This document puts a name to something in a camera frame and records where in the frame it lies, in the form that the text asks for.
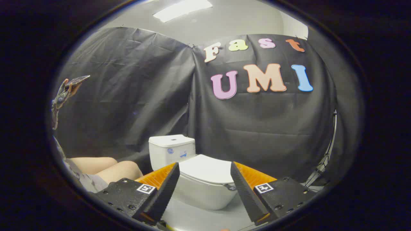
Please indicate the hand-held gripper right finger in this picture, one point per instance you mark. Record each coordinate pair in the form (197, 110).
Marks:
(245, 195)

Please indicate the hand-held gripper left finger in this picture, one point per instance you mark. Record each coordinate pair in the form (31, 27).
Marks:
(165, 195)

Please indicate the white toilet lid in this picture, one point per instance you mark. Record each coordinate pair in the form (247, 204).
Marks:
(205, 168)

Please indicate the white toilet bowl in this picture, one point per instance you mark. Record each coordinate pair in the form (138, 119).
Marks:
(202, 195)

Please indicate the white toilet tank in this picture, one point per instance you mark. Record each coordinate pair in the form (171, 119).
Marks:
(167, 154)

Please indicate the metal backdrop stand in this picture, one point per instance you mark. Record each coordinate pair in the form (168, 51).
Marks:
(322, 166)

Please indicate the ceiling light panel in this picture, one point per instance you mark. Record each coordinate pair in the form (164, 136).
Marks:
(181, 8)

